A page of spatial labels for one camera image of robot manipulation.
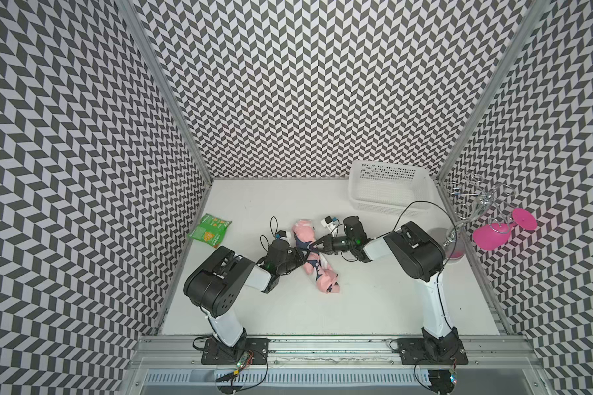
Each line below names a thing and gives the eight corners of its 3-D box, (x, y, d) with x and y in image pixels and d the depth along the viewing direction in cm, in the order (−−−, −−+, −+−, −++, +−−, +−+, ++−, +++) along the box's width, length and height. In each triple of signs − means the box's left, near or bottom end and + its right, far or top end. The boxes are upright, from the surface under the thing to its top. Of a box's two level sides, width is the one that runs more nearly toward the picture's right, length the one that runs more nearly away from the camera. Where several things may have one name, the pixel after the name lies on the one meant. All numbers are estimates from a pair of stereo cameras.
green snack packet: (191, 238, 99) (188, 235, 97) (208, 216, 107) (206, 213, 104) (217, 248, 97) (215, 244, 95) (233, 224, 104) (231, 221, 102)
